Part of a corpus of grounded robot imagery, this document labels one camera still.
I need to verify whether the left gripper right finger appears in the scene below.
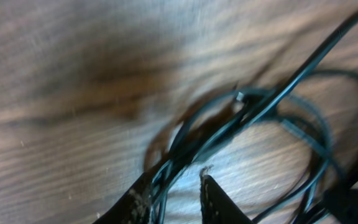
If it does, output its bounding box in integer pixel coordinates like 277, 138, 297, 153
200, 166, 254, 224

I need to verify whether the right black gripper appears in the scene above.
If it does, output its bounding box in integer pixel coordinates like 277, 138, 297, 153
323, 189, 358, 224

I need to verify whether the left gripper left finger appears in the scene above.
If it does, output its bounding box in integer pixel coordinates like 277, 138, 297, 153
93, 171, 154, 224

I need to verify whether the black USB cable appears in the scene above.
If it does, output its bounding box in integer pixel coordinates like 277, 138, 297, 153
147, 2, 358, 224

